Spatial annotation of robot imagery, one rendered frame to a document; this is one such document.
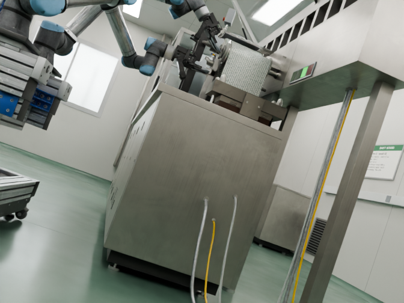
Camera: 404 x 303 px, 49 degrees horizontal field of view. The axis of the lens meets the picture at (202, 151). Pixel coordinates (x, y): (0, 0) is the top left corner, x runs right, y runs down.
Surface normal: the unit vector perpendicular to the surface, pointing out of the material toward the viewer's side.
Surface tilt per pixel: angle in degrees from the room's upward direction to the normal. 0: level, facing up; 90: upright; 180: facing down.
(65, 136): 90
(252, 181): 90
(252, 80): 90
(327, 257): 90
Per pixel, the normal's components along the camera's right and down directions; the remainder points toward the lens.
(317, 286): 0.20, 0.00
